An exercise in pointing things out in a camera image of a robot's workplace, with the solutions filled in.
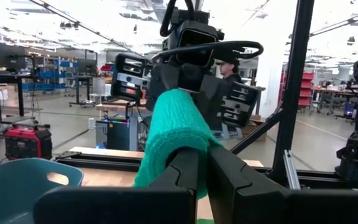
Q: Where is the black camera cable loop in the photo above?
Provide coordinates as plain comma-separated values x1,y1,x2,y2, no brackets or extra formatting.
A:
150,40,265,63

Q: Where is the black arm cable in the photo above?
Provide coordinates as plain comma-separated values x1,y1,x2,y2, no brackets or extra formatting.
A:
159,0,196,37

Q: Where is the red storage bin rack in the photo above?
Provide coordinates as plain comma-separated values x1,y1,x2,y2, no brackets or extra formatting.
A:
278,70,316,110

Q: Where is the teal elastic bandage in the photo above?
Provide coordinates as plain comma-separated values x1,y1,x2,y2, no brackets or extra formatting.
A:
133,88,224,200

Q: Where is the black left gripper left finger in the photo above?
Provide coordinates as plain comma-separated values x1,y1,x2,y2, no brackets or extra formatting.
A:
34,147,200,224

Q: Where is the black computer monitor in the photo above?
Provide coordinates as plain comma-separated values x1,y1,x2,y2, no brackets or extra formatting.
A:
75,58,98,76
0,40,27,71

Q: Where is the black computer tower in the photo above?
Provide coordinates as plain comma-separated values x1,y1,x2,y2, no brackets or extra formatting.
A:
95,119,131,151

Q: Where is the blue bin shelf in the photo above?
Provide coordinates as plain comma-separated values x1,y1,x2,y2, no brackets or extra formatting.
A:
22,55,80,93

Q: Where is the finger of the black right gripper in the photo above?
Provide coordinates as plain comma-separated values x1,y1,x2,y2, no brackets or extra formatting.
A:
197,76,229,131
146,65,180,111

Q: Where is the person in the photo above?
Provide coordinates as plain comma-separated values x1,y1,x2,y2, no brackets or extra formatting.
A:
215,58,244,86

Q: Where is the silver aluminium rail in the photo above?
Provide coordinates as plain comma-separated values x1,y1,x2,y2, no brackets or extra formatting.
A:
283,149,301,190

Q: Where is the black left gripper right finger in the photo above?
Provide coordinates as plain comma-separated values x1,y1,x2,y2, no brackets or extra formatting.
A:
206,146,358,224

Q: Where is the black desk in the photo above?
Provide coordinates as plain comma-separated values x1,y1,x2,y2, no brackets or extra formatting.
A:
0,70,36,118

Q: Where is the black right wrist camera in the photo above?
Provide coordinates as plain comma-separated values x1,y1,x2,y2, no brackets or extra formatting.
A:
162,9,226,68

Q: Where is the grey-blue plastic bin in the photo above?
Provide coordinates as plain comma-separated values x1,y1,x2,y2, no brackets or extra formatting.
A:
0,157,85,224

